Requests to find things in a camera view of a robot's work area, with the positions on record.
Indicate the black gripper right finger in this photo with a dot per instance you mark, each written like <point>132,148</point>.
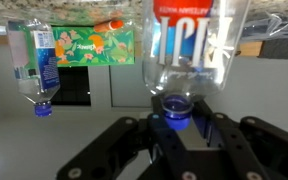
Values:
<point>274,136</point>

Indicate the grey cushion wooden chair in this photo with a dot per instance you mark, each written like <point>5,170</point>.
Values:
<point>282,49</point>

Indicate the orange marker pen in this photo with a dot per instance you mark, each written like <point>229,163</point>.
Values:
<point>109,25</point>

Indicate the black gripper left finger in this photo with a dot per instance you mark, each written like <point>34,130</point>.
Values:
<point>100,147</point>

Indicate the black item in clear bag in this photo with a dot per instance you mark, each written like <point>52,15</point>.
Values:
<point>277,28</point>

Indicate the Fiji water bottle blue cap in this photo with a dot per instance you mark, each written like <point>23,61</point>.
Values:
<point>184,40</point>
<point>45,63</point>

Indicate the green floral tissue box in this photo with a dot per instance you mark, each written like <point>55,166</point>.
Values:
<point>94,46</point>

